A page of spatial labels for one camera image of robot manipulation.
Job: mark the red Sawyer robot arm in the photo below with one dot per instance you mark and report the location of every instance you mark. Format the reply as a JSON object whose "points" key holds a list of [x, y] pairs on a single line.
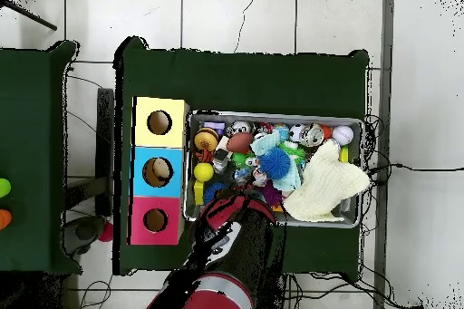
{"points": [[232, 207]]}

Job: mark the wooden box with three holes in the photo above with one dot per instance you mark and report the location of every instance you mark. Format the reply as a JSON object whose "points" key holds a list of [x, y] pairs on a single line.
{"points": [[170, 138]]}

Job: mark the shallow clear mesh bin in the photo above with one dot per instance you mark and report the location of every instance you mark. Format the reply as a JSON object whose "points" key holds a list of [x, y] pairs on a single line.
{"points": [[290, 117]]}

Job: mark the brown toy football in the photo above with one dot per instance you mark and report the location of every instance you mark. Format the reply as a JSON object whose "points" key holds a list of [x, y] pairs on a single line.
{"points": [[240, 142]]}

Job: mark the wooden burger toy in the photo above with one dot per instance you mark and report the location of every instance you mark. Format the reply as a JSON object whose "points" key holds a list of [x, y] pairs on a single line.
{"points": [[206, 140]]}

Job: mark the teal knitted cloth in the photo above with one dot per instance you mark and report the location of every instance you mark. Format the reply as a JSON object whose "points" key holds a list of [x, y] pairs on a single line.
{"points": [[264, 144]]}

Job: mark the small blue spiky ball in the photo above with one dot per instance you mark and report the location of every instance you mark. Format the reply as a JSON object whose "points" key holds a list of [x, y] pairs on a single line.
{"points": [[214, 191]]}

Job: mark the large blue spiky ball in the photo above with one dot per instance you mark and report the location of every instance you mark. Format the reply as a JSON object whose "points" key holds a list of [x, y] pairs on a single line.
{"points": [[275, 163]]}

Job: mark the green spiky ball with eyes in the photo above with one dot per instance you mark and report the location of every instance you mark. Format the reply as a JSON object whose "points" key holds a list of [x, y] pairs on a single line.
{"points": [[296, 153]]}

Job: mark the black and white soccer ball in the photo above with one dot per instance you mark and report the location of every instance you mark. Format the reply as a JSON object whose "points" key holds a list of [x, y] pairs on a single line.
{"points": [[296, 132]]}

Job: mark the dark green table cloth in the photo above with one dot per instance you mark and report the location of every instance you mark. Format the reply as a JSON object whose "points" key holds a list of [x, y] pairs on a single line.
{"points": [[235, 80], [29, 124]]}

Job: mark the cream knitted cloth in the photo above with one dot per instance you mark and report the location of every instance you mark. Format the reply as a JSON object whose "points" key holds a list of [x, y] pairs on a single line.
{"points": [[326, 182]]}

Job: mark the white baseball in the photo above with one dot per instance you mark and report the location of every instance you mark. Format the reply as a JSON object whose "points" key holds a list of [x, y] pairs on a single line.
{"points": [[343, 135]]}

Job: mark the black upright panel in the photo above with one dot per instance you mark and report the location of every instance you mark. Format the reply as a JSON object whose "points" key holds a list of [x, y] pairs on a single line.
{"points": [[105, 135]]}

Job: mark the red ball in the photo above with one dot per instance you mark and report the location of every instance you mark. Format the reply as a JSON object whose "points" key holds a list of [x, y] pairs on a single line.
{"points": [[106, 233]]}

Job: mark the grey rounded object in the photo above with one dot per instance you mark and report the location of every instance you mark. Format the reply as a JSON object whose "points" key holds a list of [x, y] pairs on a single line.
{"points": [[83, 231]]}

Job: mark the bright green round object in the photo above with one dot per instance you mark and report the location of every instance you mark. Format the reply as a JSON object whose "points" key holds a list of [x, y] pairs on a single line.
{"points": [[3, 188]]}

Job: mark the orange round object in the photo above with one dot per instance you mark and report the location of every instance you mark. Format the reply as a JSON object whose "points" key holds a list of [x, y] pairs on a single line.
{"points": [[4, 219]]}

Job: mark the black rod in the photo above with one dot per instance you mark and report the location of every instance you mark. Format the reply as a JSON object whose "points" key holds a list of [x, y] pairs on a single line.
{"points": [[32, 17]]}

